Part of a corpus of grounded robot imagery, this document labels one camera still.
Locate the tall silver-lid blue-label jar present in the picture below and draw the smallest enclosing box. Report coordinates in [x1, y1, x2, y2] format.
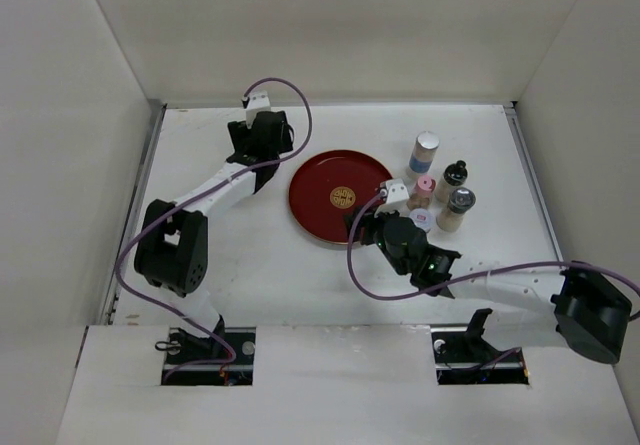
[408, 131, 440, 176]

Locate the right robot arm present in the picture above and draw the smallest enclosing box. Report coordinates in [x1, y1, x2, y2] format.
[344, 207, 639, 365]

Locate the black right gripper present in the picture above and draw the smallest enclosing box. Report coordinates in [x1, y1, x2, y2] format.
[343, 201, 409, 276]

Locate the purple cable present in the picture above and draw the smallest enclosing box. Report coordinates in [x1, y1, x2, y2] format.
[346, 192, 640, 322]
[114, 77, 314, 384]

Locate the red round tray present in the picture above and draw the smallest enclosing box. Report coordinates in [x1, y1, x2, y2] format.
[288, 150, 392, 245]

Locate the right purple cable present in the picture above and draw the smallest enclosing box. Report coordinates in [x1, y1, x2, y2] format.
[346, 192, 640, 322]

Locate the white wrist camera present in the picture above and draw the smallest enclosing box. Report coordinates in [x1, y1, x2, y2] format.
[375, 178, 409, 215]
[243, 90, 271, 128]

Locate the pink-lid spice jar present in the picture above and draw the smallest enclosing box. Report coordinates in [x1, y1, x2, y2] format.
[407, 174, 436, 210]

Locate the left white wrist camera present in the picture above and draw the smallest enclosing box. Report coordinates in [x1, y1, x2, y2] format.
[243, 90, 271, 128]

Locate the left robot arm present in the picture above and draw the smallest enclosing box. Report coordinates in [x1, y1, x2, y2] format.
[116, 109, 297, 364]

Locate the clear-dome-lid spice jar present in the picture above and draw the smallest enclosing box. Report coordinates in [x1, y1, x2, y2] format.
[436, 187, 476, 233]

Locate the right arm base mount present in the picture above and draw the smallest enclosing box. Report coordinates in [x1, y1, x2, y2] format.
[431, 308, 529, 386]

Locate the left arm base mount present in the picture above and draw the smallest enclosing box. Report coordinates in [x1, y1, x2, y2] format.
[154, 328, 256, 387]

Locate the white-lid low jar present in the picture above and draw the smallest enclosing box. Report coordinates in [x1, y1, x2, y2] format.
[409, 208, 435, 233]

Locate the black round-top grinder bottle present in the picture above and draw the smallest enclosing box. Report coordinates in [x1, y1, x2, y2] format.
[435, 160, 468, 203]

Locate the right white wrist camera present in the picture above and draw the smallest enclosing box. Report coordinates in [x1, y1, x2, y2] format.
[375, 178, 409, 215]

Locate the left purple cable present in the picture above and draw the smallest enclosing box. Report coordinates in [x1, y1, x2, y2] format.
[114, 77, 314, 384]

